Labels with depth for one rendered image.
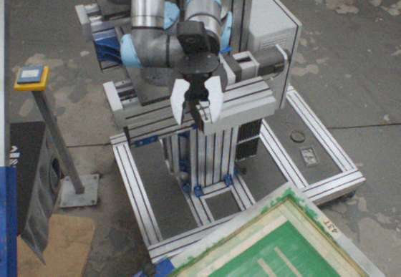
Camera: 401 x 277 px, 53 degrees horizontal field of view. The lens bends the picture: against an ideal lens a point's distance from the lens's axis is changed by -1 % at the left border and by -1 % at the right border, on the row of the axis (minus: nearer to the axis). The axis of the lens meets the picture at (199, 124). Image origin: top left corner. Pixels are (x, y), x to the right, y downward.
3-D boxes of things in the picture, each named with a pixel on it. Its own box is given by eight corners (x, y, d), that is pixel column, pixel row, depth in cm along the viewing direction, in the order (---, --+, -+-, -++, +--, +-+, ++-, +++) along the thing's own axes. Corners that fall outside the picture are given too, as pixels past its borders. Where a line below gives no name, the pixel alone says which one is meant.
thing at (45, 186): (47, 171, 182) (23, 125, 158) (66, 169, 183) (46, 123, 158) (29, 271, 153) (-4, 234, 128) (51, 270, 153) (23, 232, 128)
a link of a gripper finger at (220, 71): (233, 96, 67) (222, 63, 72) (232, 90, 65) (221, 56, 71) (205, 102, 67) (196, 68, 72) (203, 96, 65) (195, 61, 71)
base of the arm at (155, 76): (177, 51, 139) (176, 27, 131) (193, 79, 130) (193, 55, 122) (134, 62, 135) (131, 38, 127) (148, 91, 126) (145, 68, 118)
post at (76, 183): (64, 177, 254) (11, 60, 181) (99, 174, 256) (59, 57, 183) (59, 207, 240) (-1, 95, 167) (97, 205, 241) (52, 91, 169)
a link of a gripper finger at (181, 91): (186, 142, 67) (198, 102, 73) (180, 119, 63) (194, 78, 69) (168, 141, 68) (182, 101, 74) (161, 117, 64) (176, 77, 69)
